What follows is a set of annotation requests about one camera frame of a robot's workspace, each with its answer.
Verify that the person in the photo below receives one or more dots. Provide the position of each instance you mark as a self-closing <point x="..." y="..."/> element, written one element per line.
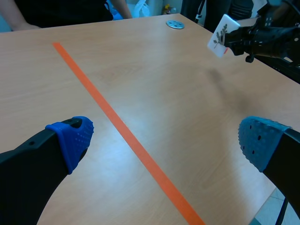
<point x="63" y="11"/>

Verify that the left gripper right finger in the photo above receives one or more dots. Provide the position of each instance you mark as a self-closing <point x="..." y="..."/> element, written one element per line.
<point x="276" y="152"/>

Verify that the compound leaf picture card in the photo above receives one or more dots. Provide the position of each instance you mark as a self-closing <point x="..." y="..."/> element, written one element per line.
<point x="221" y="37"/>

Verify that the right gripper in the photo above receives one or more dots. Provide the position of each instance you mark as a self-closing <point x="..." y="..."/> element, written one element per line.
<point x="272" y="42"/>

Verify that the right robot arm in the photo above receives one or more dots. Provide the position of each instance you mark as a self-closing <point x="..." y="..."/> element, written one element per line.
<point x="284" y="68"/>

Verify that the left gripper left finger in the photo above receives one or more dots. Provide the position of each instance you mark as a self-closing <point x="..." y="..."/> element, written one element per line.
<point x="35" y="168"/>

